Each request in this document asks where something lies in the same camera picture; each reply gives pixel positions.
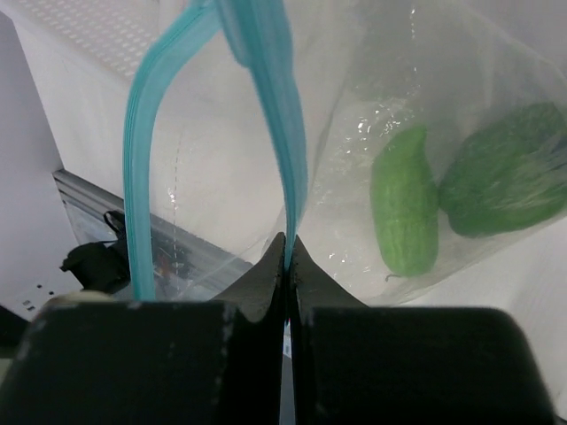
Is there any green toy bell pepper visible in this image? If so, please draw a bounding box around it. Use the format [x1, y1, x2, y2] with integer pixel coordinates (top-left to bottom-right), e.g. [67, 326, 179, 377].
[439, 102, 566, 238]

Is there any green toy bitter gourd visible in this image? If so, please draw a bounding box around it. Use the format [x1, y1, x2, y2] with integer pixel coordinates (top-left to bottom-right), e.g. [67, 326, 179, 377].
[369, 125, 439, 277]

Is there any clear zip top bag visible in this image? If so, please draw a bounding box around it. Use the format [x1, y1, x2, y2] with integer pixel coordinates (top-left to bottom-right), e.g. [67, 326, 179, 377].
[123, 1, 566, 304]

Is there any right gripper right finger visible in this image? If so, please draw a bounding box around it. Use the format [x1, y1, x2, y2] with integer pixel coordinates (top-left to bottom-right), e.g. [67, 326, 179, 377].
[288, 241, 556, 424]

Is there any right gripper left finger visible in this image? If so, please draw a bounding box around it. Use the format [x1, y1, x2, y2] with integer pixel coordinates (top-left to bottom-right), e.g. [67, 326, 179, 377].
[1, 235, 285, 424]

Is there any white perforated plastic basket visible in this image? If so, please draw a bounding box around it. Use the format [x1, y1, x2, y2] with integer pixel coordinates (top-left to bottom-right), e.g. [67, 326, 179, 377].
[12, 0, 222, 83]

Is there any aluminium mounting rail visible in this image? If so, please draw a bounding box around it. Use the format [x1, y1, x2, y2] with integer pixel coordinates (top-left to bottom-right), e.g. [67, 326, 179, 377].
[53, 170, 252, 301]

